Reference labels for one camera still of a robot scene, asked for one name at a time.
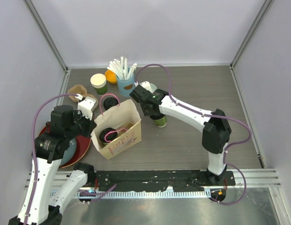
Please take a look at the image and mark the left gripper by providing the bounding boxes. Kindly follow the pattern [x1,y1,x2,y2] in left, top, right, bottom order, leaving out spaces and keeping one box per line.
[66,108,97,138]

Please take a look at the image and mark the cardboard cup carrier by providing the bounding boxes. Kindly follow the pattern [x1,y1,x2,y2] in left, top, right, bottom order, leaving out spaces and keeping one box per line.
[117,121,134,132]

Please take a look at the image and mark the black cup lid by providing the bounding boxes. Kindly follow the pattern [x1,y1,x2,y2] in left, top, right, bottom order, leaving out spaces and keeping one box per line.
[150,113,165,120]
[100,127,118,143]

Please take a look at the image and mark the pink paper gift bag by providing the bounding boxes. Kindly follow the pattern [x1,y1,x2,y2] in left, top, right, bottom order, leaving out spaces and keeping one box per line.
[91,93,142,160]

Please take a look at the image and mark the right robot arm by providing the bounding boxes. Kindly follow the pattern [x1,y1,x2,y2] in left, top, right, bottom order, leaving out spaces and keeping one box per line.
[130,85,231,185]

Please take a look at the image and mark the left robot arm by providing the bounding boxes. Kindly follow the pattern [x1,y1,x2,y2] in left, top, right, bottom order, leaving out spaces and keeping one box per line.
[9,105,96,225]

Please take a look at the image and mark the red round tray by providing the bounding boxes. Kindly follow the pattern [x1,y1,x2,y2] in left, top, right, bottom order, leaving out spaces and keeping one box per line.
[32,122,91,170]

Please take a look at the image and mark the blue straw holder cup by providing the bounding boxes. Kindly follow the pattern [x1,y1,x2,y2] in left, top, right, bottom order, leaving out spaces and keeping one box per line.
[116,74,135,97]

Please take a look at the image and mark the grey blue plate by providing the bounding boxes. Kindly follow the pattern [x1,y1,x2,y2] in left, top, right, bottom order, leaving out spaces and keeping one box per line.
[60,138,77,166]

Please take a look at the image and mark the stack of black lids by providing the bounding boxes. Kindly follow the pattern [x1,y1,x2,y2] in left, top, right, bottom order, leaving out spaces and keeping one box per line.
[103,97,119,110]

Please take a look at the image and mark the cardboard cup carrier tray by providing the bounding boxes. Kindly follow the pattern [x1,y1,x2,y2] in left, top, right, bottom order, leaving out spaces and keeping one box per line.
[67,84,99,109]

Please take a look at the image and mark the stack of paper cups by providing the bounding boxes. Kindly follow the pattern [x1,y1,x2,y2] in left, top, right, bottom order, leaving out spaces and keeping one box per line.
[90,74,107,95]

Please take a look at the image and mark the orange bowl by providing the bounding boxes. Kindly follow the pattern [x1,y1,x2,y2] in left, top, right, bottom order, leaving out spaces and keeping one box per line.
[105,70,117,84]

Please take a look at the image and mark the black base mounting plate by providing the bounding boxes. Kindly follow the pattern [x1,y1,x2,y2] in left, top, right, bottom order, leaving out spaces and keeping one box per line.
[83,170,236,193]

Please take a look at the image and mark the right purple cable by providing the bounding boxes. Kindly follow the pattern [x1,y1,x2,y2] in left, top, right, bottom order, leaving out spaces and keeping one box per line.
[135,63,253,207]

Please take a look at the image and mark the purple cable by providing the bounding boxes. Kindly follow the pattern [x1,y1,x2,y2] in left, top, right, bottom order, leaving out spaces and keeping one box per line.
[23,93,117,225]
[135,63,253,207]

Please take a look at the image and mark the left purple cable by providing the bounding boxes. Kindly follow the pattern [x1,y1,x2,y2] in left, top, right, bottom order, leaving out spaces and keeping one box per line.
[23,93,117,225]

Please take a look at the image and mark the aluminium frame rail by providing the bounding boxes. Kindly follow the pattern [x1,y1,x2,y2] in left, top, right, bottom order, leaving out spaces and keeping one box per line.
[52,169,281,189]

